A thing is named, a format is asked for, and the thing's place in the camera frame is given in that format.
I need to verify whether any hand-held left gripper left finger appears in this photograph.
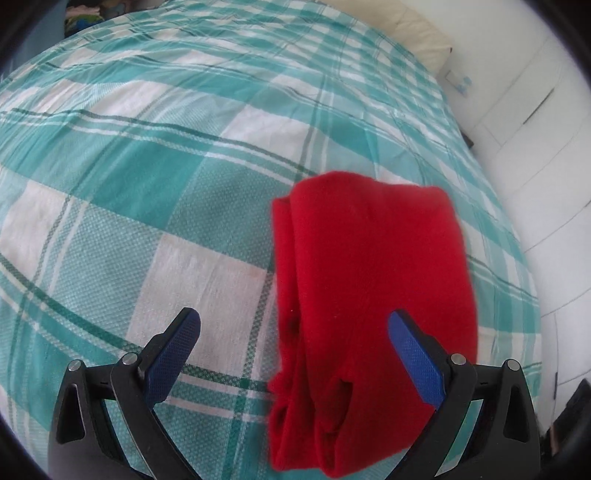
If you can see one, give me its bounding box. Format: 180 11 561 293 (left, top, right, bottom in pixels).
48 308 202 480

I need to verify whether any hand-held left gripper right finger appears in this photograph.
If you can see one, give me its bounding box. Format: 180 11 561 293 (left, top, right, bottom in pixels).
387 310 542 480

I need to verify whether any red sweater with white rabbit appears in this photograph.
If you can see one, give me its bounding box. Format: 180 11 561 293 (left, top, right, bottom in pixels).
268 171 479 480

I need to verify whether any teal checked bed sheet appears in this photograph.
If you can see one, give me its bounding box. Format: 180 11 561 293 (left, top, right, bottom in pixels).
0 0 543 476

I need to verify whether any white wardrobe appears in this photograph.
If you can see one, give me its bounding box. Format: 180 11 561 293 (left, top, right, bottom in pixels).
462 32 591 324

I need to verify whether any cream pillow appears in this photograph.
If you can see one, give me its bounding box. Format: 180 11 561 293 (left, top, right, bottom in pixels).
323 0 454 72

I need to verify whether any clutter pile beside bed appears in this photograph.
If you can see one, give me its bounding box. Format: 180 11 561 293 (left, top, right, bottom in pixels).
65 0 162 35

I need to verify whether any white wall socket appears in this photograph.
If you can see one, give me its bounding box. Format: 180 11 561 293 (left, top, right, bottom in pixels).
444 70 474 97

